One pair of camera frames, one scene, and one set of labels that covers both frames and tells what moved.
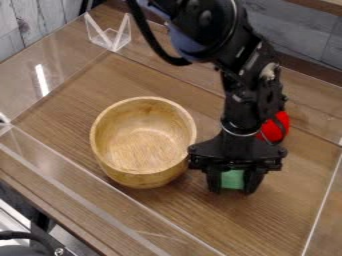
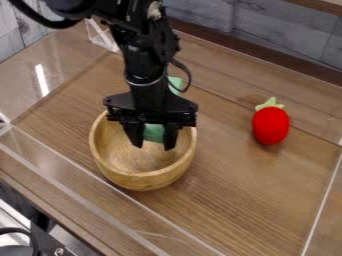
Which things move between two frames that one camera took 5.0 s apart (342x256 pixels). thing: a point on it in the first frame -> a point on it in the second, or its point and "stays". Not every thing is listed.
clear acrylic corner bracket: x=114 y=39 stays
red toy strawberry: x=270 y=132 stays
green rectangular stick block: x=233 y=179 -> x=154 y=132
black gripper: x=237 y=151 -> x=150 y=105
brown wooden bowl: x=140 y=140 stays
